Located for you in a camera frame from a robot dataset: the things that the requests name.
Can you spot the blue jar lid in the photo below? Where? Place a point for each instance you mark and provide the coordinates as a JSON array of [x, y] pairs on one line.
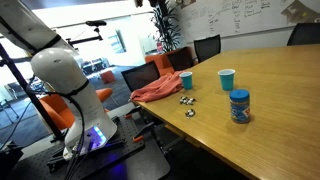
[[239, 95]]

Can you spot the jar with blue label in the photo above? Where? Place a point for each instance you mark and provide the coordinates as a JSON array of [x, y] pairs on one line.
[[239, 108]]

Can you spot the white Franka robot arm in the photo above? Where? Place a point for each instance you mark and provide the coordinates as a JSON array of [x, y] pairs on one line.
[[66, 76]]

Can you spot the orange cloth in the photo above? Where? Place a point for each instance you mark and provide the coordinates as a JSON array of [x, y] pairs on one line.
[[158, 89]]

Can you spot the small silver foil piece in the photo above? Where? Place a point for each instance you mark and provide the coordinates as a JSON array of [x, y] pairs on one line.
[[191, 101], [190, 113], [183, 99]]

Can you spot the black mesh office chair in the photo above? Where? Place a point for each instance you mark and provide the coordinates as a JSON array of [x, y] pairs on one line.
[[181, 58], [140, 76], [207, 48], [305, 34]]

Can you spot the blue plastic cup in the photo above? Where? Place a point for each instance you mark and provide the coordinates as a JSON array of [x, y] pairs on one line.
[[227, 80], [186, 81]]

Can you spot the orange armchair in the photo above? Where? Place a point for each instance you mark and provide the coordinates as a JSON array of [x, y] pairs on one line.
[[159, 61]]

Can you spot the orange ottoman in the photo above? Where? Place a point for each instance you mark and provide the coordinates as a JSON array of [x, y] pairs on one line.
[[107, 77]]

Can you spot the green potted plant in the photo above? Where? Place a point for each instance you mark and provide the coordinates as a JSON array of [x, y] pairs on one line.
[[165, 26]]

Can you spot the black perforated mounting board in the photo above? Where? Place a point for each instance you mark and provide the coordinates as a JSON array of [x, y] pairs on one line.
[[133, 156]]

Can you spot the orange swivel chair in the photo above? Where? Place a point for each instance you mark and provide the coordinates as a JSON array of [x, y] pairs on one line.
[[58, 111]]

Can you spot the burlap pennant banner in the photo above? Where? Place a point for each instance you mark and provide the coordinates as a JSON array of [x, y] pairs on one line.
[[300, 11]]

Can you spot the white wall whiteboard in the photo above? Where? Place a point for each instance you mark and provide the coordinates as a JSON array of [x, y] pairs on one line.
[[233, 16]]

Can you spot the black camera stand pole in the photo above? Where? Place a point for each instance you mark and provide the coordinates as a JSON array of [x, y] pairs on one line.
[[23, 86]]

